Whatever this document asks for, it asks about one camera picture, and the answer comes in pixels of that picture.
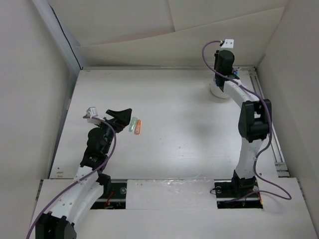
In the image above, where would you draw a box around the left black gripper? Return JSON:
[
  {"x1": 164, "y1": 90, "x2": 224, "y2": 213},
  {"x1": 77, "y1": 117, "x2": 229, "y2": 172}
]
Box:
[{"x1": 94, "y1": 109, "x2": 131, "y2": 154}]

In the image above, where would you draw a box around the green highlighter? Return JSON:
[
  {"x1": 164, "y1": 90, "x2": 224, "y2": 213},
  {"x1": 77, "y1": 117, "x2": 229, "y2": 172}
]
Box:
[{"x1": 129, "y1": 117, "x2": 138, "y2": 132}]

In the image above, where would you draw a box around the orange highlighter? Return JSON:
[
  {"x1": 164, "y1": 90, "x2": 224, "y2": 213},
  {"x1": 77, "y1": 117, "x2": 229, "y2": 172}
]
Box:
[{"x1": 134, "y1": 119, "x2": 142, "y2": 135}]

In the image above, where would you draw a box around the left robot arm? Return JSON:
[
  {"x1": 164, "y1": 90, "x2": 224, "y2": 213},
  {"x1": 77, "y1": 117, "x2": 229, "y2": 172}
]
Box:
[{"x1": 30, "y1": 107, "x2": 132, "y2": 239}]

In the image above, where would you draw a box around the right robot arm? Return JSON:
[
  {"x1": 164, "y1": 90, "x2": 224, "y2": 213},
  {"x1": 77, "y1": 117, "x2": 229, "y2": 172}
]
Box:
[{"x1": 213, "y1": 50, "x2": 271, "y2": 197}]

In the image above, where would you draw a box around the white divided pen holder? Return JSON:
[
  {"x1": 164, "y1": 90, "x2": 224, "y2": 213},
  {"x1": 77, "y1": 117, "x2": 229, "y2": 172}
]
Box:
[{"x1": 210, "y1": 75, "x2": 241, "y2": 101}]

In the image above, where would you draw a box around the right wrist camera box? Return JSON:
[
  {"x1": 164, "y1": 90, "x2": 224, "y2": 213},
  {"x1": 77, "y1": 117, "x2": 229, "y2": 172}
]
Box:
[{"x1": 220, "y1": 39, "x2": 234, "y2": 49}]

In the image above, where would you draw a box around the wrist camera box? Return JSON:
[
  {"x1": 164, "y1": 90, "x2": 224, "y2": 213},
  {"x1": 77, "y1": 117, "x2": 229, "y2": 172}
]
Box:
[
  {"x1": 83, "y1": 107, "x2": 99, "y2": 124},
  {"x1": 220, "y1": 39, "x2": 234, "y2": 49}
]

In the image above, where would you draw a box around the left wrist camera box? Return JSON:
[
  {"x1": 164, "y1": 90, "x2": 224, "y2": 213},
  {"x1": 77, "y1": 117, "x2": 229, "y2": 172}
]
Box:
[{"x1": 83, "y1": 107, "x2": 99, "y2": 124}]

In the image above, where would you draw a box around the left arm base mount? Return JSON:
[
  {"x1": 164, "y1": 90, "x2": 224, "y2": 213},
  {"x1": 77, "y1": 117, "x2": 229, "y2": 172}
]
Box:
[{"x1": 91, "y1": 180, "x2": 127, "y2": 210}]

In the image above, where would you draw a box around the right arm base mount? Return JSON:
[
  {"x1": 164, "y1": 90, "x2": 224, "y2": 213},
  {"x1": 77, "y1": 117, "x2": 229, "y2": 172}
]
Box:
[{"x1": 210, "y1": 180, "x2": 263, "y2": 209}]

